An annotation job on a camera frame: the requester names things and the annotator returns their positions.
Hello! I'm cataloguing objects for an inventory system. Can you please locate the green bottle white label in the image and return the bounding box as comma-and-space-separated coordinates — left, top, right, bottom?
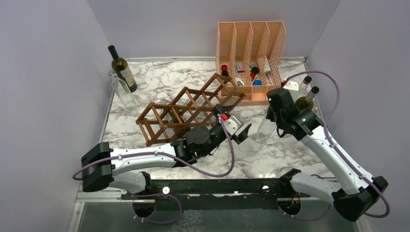
295, 86, 320, 112

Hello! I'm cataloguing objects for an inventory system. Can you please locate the dark green wine bottle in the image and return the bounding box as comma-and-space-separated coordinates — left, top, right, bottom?
108, 45, 137, 93

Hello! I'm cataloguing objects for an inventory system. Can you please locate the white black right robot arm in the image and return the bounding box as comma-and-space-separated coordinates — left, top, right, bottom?
266, 88, 388, 222

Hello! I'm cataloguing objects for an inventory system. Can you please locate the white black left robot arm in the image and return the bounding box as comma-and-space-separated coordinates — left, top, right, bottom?
73, 104, 251, 199

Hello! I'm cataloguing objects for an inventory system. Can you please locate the brown wooden wine rack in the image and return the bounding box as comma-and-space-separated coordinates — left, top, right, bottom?
136, 73, 246, 146

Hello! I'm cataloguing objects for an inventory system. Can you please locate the red capped small bottle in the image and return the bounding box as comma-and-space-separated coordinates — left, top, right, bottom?
221, 64, 229, 77

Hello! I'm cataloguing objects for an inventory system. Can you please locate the blue bottle cap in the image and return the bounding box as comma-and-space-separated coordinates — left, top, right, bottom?
252, 79, 262, 86

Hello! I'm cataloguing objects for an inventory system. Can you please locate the peach plastic file organizer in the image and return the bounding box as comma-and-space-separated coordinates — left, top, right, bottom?
215, 21, 286, 106

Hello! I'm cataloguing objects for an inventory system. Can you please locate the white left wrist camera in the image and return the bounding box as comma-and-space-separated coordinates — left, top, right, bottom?
220, 114, 244, 136

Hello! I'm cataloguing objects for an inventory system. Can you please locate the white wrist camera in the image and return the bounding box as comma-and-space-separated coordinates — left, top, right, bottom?
220, 114, 244, 136
281, 79, 299, 101

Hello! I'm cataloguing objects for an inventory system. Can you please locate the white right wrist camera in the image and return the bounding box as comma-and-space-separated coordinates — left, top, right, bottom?
281, 79, 299, 101

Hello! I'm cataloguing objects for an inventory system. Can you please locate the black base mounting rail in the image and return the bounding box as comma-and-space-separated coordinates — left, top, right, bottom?
121, 178, 297, 210

